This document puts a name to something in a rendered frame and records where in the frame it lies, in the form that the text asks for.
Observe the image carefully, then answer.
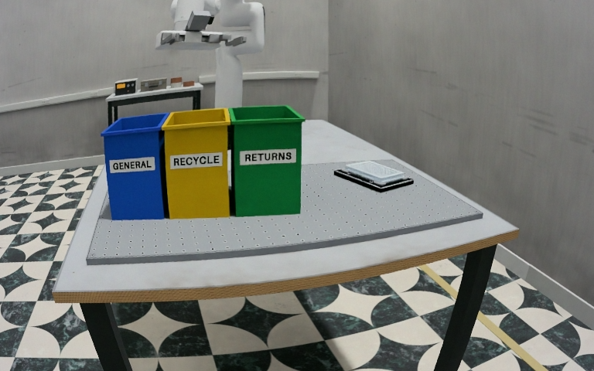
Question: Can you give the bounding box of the blue general waste bin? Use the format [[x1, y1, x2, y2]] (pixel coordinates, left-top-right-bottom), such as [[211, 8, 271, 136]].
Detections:
[[101, 113, 170, 220]]

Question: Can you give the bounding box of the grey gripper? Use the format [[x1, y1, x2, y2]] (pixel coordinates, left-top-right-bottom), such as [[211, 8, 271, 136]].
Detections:
[[155, 30, 247, 50]]

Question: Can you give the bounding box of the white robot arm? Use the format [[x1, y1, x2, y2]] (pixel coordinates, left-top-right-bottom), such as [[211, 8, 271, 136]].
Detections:
[[170, 0, 265, 109]]

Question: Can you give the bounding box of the green returns bin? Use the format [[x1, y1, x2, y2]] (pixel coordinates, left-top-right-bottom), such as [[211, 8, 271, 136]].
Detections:
[[228, 105, 306, 217]]

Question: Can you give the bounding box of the yellow recycle bin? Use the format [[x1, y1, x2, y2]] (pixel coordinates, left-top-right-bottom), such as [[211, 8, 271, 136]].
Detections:
[[162, 108, 230, 220]]

